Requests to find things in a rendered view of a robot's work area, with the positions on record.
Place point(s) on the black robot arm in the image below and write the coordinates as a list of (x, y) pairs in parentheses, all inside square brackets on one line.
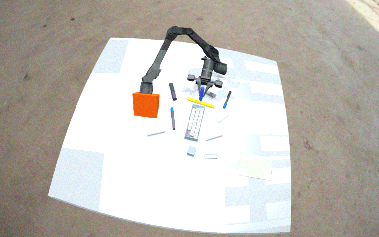
[(211, 60)]

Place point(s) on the black cylinder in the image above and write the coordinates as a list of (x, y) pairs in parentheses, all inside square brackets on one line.
[(172, 91)]

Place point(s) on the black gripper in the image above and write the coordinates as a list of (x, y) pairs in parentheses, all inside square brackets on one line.
[(205, 77)]

